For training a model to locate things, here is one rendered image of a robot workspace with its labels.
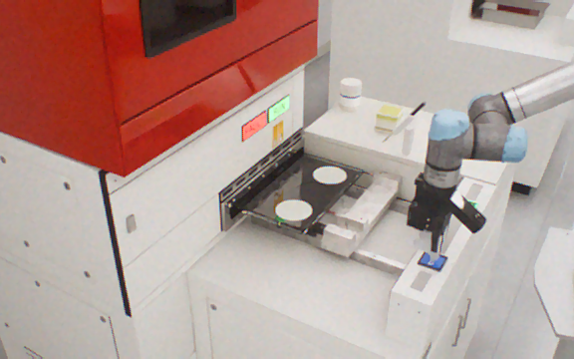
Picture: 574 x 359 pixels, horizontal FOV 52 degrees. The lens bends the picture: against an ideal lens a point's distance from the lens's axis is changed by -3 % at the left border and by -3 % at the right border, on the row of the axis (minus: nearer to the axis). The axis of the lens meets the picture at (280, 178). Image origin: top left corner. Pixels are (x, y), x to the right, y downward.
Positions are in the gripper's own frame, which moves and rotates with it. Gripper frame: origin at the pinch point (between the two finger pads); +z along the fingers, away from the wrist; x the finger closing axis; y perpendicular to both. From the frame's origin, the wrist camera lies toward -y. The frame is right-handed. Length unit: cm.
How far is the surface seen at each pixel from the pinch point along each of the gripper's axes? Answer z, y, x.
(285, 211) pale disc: 7.6, 44.6, -7.3
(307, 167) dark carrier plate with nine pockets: 8, 51, -32
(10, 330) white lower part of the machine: 53, 120, 40
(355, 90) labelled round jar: -7, 50, -63
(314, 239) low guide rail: 13.4, 35.3, -7.1
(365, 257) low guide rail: 13.4, 20.1, -7.1
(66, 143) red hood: -29, 70, 39
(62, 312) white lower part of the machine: 28, 87, 40
